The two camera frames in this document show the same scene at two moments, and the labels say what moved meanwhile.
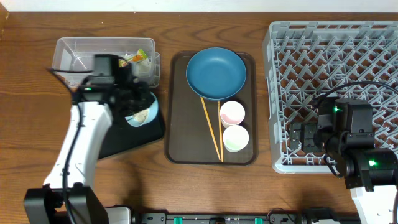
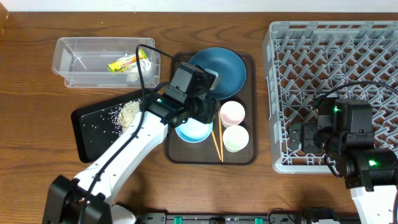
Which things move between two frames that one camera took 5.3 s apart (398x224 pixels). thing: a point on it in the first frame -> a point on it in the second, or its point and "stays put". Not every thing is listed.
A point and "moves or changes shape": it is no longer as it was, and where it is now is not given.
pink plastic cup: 232,112 stays put
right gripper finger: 309,134 stays put
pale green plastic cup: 235,138 stays put
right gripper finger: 295,135 stays put
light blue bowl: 152,113 moves or changes shape
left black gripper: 143,91 -> 212,111
